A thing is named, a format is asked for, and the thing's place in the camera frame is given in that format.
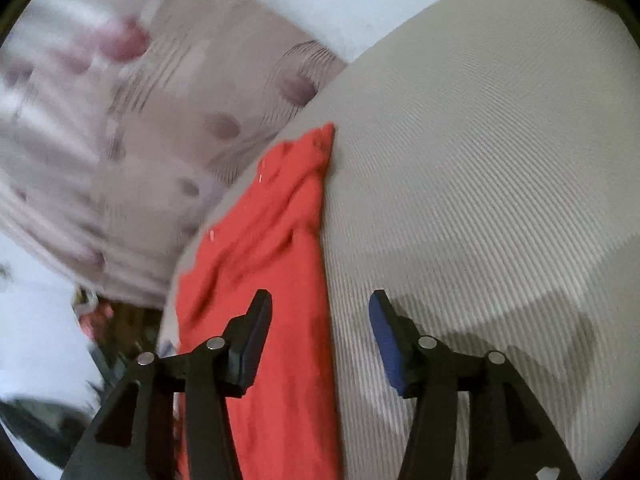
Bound red garment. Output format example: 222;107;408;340
172;122;346;480

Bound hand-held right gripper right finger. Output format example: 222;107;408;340
368;289;583;480

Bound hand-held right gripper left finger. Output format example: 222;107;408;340
60;289;273;480

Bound beige leaf print curtain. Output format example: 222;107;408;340
0;0;349;311

